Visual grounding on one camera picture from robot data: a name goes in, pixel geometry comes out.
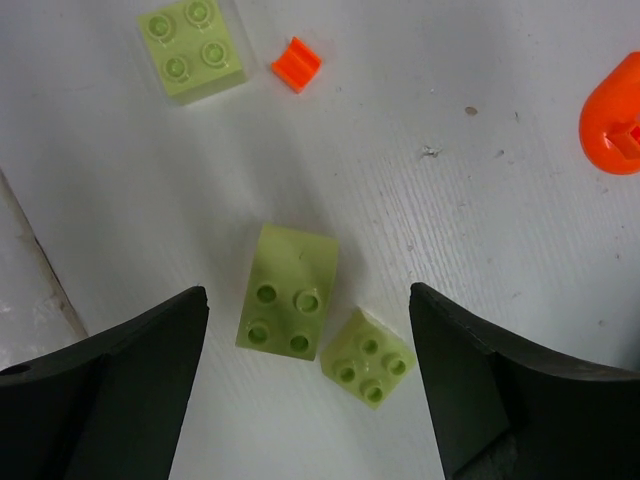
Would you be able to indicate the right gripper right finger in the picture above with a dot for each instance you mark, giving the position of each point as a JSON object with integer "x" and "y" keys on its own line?
{"x": 504, "y": 407}

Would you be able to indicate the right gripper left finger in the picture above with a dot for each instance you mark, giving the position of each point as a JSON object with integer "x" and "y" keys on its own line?
{"x": 110, "y": 406}

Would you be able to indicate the light green brick right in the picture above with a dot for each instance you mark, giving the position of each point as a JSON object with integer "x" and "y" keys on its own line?
{"x": 367, "y": 359}

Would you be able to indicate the light green sloped brick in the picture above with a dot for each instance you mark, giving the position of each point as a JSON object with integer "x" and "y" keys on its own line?
{"x": 288, "y": 292}

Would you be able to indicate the orange teardrop dish overturned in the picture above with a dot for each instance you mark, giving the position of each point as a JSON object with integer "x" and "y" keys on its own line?
{"x": 609, "y": 121}

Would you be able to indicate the light green brick left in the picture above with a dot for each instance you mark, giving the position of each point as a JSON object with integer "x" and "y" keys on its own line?
{"x": 192, "y": 50}

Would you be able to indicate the tiny orange clip piece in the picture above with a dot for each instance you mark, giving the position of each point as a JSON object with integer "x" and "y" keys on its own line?
{"x": 297, "y": 66}

